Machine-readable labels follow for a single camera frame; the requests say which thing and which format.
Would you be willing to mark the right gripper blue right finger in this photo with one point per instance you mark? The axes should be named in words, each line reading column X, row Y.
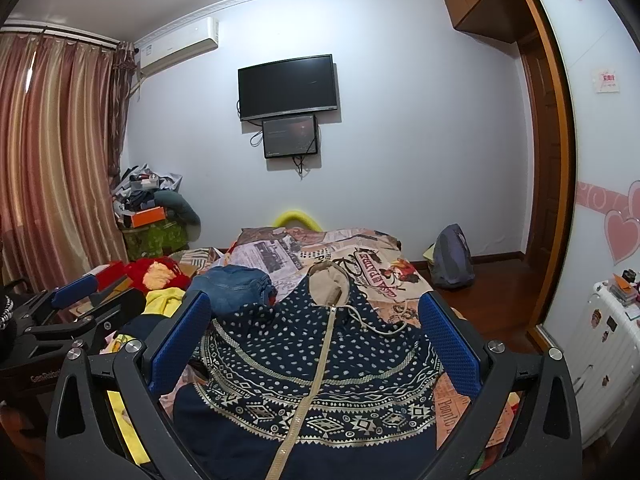
column 486, row 377

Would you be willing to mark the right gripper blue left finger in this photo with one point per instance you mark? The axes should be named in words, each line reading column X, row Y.
column 145, row 371

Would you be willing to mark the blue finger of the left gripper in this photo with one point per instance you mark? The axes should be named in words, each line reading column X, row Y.
column 63, row 297
column 110, row 316

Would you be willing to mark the navy patterned hooded jacket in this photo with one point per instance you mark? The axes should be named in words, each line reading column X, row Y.
column 316, row 386

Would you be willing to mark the yellow garment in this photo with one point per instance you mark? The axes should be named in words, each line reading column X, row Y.
column 164, row 302

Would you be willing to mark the folded blue jeans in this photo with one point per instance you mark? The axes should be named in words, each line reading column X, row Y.
column 231, row 288

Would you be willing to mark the red plush garment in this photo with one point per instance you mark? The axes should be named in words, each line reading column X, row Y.
column 145, row 274

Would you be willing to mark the green covered cabinet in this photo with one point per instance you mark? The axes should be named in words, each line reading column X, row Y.
column 155, row 240

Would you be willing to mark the grey backpack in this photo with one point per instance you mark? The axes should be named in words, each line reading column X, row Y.
column 452, row 264

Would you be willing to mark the orange box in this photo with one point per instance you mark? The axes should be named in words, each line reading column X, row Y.
column 147, row 216

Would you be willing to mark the pile of clutter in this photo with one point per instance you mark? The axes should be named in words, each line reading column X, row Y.
column 137, row 187

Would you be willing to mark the dark green cushion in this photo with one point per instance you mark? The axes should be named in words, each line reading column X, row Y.
column 177, row 206

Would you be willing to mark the newspaper print bed sheet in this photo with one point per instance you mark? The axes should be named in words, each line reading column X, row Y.
column 371, row 260

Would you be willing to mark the yellow curved headboard piece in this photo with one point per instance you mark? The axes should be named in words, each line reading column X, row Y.
column 294, row 216

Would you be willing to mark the white radiator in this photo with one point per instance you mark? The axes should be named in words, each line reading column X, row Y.
column 603, row 359

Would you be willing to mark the pink striped curtain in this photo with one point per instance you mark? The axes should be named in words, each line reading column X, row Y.
column 63, row 115

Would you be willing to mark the white air conditioner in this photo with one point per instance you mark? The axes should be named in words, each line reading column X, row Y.
column 179, row 45

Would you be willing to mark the white wardrobe sliding door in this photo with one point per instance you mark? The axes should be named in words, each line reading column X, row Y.
column 601, row 62

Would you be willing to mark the small black wall monitor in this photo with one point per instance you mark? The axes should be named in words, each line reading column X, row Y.
column 290, row 136

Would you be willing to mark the large black wall television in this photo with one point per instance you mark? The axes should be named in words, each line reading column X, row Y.
column 286, row 87

